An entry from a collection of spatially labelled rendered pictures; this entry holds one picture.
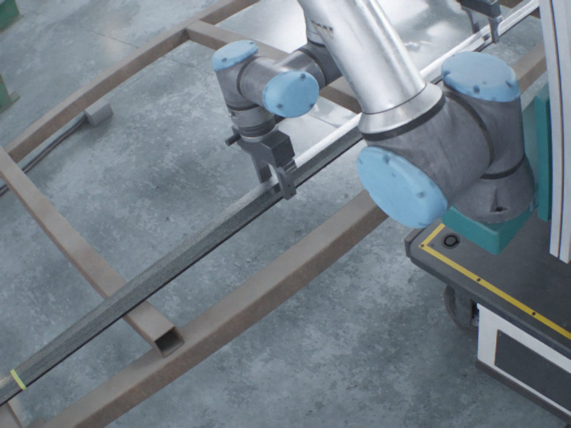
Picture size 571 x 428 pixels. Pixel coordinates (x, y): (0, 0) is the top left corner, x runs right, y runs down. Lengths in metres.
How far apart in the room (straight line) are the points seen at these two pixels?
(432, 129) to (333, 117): 1.37
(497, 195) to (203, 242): 0.63
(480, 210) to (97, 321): 0.78
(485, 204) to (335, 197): 0.94
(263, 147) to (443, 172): 0.55
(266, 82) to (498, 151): 0.45
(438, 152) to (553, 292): 0.47
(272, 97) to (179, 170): 1.11
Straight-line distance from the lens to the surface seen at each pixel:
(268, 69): 1.40
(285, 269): 1.60
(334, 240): 1.63
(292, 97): 1.37
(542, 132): 1.31
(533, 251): 1.51
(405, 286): 1.91
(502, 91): 1.18
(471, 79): 1.19
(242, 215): 1.63
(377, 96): 1.09
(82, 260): 1.73
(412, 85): 1.10
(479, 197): 1.31
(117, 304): 1.56
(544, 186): 1.39
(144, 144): 2.63
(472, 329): 1.74
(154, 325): 1.51
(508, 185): 1.30
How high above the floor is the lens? 1.43
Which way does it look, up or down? 40 degrees down
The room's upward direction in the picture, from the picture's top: 18 degrees counter-clockwise
